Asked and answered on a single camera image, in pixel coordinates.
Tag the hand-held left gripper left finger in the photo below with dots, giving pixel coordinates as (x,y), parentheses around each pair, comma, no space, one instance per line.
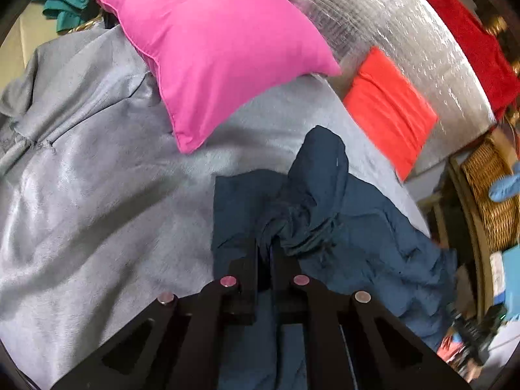
(243,268)

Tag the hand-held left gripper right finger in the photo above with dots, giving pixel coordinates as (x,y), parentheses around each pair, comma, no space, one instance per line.
(284,268)

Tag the navy puffer jacket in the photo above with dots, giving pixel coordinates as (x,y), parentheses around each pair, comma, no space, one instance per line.
(365,227)

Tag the blue and white box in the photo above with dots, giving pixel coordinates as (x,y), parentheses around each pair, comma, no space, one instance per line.
(512,276)

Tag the wicker basket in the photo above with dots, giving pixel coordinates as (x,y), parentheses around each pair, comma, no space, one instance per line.
(487,211)

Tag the blue cloth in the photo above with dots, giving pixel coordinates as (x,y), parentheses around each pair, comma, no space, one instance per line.
(505,189)

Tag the grey bed sheet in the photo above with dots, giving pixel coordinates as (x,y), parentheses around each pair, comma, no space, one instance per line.
(101,211)

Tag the red-orange pillow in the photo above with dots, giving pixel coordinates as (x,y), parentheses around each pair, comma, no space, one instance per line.
(390,113)

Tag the pink pillow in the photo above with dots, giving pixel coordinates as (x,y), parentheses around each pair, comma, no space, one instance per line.
(211,40)

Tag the silver foil wrapped bundle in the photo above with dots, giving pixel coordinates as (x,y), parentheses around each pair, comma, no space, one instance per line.
(390,20)

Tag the red cloth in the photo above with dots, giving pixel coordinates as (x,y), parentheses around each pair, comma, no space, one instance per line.
(467,28)

